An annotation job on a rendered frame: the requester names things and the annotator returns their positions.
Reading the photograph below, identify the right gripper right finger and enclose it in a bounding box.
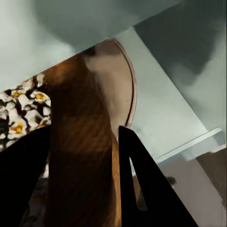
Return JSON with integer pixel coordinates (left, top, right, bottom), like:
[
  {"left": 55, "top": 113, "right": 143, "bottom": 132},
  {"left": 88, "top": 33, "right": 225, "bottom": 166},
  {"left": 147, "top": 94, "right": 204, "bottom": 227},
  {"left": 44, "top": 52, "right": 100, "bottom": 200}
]
[{"left": 118, "top": 126, "right": 198, "bottom": 227}]

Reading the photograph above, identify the popcorn bag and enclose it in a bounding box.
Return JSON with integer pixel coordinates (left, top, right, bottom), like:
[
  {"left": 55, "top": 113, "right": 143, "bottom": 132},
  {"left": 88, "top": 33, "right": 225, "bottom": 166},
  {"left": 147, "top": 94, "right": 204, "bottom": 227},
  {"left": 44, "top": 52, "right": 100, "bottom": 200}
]
[{"left": 42, "top": 52, "right": 122, "bottom": 227}]

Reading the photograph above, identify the microwave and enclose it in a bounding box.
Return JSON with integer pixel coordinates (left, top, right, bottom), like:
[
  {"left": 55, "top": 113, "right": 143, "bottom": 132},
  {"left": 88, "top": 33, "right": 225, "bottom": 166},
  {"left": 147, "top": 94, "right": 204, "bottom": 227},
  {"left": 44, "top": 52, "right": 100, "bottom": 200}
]
[{"left": 0, "top": 0, "right": 227, "bottom": 175}]

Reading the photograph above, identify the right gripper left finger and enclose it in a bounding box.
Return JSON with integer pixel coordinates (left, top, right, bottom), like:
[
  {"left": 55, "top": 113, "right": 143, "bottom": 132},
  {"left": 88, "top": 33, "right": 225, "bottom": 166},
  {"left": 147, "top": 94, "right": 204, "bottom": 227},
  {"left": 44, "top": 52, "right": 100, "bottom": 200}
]
[{"left": 0, "top": 126, "right": 51, "bottom": 227}]

